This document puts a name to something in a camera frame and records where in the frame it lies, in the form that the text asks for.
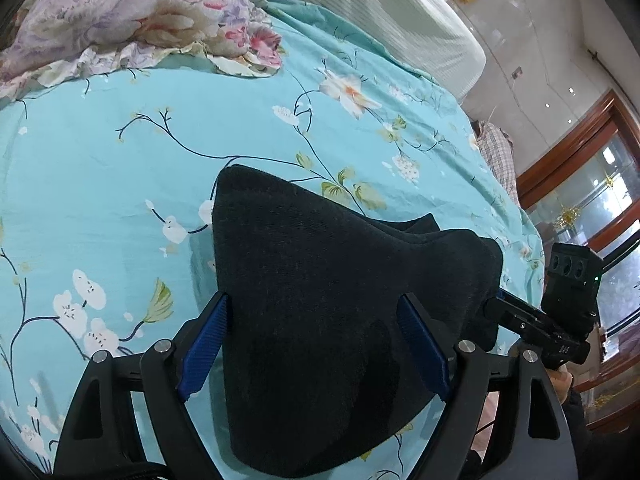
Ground black pants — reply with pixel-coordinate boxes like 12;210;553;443
213;165;503;478

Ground right hand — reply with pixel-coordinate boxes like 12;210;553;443
546;365;574;404

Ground wooden glass cabinet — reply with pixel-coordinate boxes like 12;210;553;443
518;90;639;434

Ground plaid cloth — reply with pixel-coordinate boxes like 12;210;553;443
472;120;520;206

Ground turquoise floral bed sheet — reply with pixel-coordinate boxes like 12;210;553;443
1;2;544;472

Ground white striped headboard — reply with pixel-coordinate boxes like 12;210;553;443
300;0;486;101

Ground pink purple floral pillow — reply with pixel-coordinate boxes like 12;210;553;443
1;0;282;101

